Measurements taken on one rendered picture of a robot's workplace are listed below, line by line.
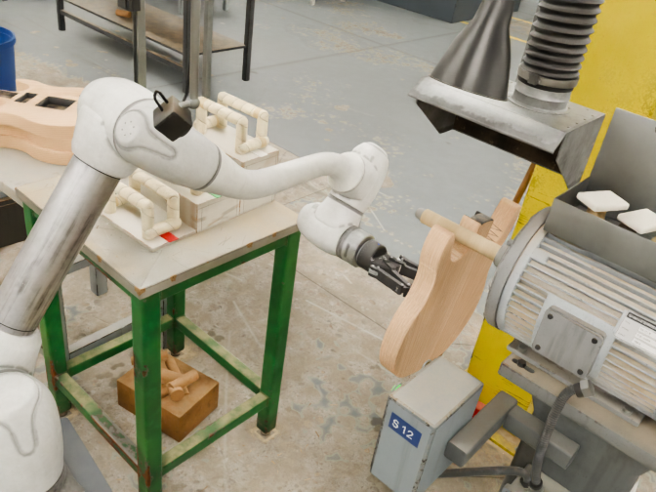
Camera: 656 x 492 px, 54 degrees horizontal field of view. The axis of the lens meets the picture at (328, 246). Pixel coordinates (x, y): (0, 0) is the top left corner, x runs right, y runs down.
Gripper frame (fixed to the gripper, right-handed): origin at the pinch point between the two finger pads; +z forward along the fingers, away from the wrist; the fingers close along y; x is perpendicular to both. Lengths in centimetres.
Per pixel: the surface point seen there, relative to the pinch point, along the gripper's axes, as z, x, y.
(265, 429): -54, -97, -25
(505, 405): 28.5, -3.4, 17.0
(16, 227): -224, -97, -16
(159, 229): -68, -13, 25
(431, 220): -1.9, 19.6, 9.8
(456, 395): 23.9, 2.3, 31.7
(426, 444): 25.0, -3.4, 39.9
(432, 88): -8.2, 45.1, 15.2
